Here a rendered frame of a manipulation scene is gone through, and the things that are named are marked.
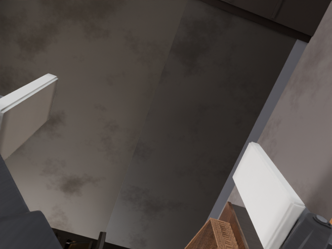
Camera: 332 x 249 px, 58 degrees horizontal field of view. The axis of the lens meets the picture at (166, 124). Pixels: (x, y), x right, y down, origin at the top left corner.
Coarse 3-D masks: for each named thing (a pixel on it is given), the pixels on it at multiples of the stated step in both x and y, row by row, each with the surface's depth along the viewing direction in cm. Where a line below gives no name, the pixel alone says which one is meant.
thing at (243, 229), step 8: (224, 208) 230; (232, 208) 220; (240, 208) 226; (224, 216) 225; (232, 216) 212; (240, 216) 215; (248, 216) 219; (232, 224) 208; (240, 224) 205; (248, 224) 209; (240, 232) 195; (248, 232) 200; (256, 232) 203; (240, 240) 190; (248, 240) 191; (256, 240) 194; (240, 248) 187; (248, 248) 182; (256, 248) 186
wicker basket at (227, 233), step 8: (216, 224) 205; (224, 224) 209; (200, 232) 213; (208, 232) 213; (216, 232) 196; (224, 232) 200; (232, 232) 202; (192, 240) 215; (200, 240) 215; (208, 240) 216; (216, 240) 188; (224, 240) 191; (232, 240) 194; (200, 248) 217; (208, 248) 218; (216, 248) 218; (224, 248) 183; (232, 248) 187
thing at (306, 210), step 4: (304, 212) 15; (300, 216) 14; (304, 216) 14; (300, 220) 14; (296, 224) 14; (292, 228) 14; (292, 232) 14; (288, 236) 14; (328, 244) 13; (328, 248) 13
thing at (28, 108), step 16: (48, 80) 17; (16, 96) 13; (32, 96) 15; (48, 96) 17; (0, 112) 12; (16, 112) 13; (32, 112) 15; (48, 112) 19; (0, 128) 12; (16, 128) 14; (32, 128) 16; (0, 144) 13; (16, 144) 15
